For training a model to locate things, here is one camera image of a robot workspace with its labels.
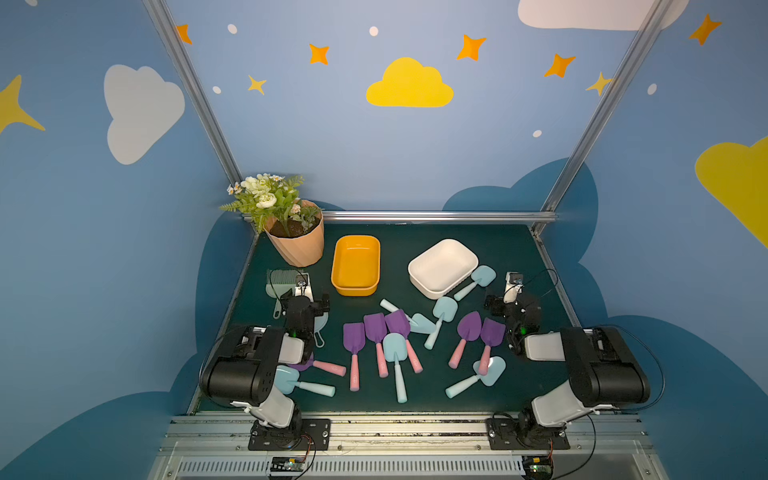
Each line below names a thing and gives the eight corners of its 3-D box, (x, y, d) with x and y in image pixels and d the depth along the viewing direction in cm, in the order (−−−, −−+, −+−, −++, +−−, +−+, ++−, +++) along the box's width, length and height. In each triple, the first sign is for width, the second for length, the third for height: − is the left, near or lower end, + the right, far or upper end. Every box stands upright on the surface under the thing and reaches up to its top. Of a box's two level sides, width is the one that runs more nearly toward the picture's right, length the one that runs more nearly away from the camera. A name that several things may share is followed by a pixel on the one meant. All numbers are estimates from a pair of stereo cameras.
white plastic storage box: (432, 305, 100) (434, 298, 96) (401, 274, 108) (402, 266, 104) (479, 270, 109) (483, 262, 105) (448, 243, 117) (450, 235, 113)
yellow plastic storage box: (329, 297, 103) (326, 287, 98) (336, 245, 118) (334, 234, 113) (379, 297, 103) (379, 287, 98) (380, 245, 118) (380, 234, 113)
